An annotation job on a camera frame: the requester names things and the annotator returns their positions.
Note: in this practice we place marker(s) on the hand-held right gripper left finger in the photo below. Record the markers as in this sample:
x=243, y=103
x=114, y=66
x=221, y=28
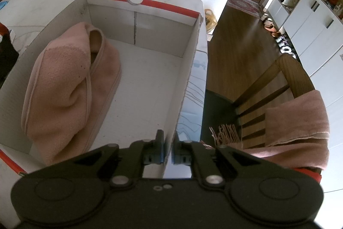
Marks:
x=160, y=149

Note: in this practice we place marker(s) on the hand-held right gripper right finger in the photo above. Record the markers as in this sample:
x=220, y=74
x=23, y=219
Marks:
x=176, y=150

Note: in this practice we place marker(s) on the white cardboard box red trim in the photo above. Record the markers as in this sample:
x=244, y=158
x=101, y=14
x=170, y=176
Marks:
x=150, y=84

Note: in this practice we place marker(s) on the pink fringed scarf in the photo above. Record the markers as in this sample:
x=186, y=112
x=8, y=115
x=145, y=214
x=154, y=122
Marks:
x=294, y=127

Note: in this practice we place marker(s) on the yellow plastic bag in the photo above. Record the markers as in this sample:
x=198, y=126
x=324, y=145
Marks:
x=210, y=21

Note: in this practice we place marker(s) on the wooden dining chair black cushion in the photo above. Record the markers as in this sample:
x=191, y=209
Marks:
x=289, y=68

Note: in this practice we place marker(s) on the row of shoes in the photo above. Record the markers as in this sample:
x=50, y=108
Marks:
x=278, y=35

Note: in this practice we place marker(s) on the red patterned rug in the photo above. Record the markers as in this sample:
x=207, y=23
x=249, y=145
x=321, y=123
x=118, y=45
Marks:
x=242, y=3

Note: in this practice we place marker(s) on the blue cloth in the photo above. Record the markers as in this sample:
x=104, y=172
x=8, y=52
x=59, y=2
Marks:
x=2, y=5

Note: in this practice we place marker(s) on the white wall cabinet unit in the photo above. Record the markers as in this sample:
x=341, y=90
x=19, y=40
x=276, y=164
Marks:
x=313, y=25

